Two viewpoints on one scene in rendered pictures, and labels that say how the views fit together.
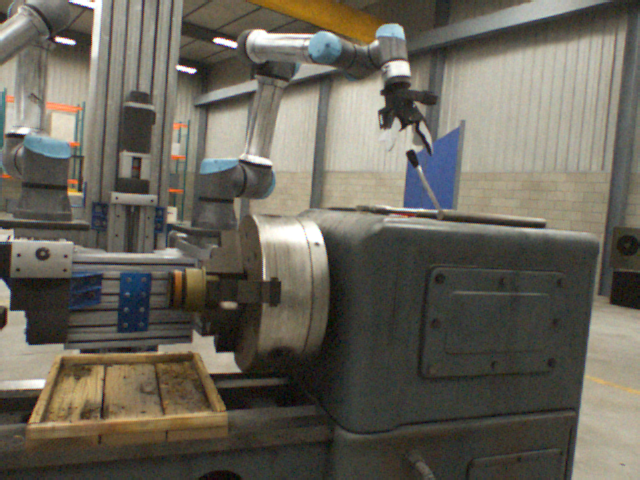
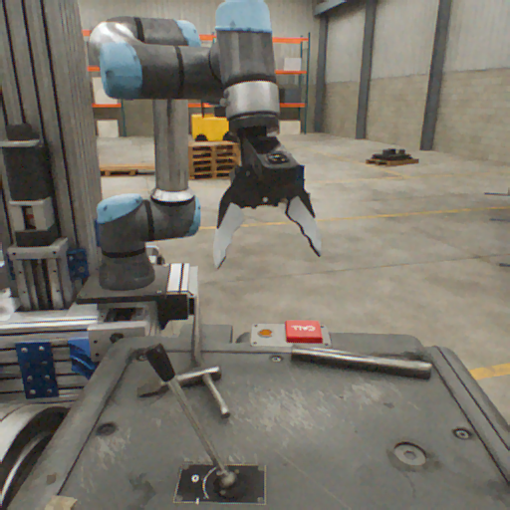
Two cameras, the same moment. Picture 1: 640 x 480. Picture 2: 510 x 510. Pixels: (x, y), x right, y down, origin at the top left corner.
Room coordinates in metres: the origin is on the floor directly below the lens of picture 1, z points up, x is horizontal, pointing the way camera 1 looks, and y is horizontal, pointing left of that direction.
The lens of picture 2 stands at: (0.78, -0.41, 1.63)
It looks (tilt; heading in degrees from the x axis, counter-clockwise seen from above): 20 degrees down; 23
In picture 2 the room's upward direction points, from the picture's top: straight up
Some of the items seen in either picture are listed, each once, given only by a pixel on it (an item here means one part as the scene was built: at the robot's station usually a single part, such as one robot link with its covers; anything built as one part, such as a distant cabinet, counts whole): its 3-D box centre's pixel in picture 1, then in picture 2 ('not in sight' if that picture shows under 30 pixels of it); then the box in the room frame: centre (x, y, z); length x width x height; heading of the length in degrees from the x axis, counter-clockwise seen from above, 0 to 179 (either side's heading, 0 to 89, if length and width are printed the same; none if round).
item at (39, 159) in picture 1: (45, 159); not in sight; (1.44, 0.79, 1.33); 0.13 x 0.12 x 0.14; 51
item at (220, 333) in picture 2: not in sight; (205, 341); (1.35, -0.07, 1.24); 0.09 x 0.08 x 0.03; 112
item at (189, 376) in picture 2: (374, 209); (178, 379); (1.21, -0.11, 1.27); 0.12 x 0.02 x 0.02; 135
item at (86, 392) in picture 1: (131, 390); not in sight; (0.95, 0.34, 0.89); 0.36 x 0.30 x 0.04; 22
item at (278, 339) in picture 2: not in sight; (289, 348); (1.41, -0.21, 1.23); 0.13 x 0.08 x 0.05; 112
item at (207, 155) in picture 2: not in sight; (208, 159); (9.71, 4.58, 0.36); 1.26 x 0.86 x 0.73; 139
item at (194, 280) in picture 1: (193, 290); not in sight; (0.99, 0.24, 1.08); 0.09 x 0.09 x 0.09; 22
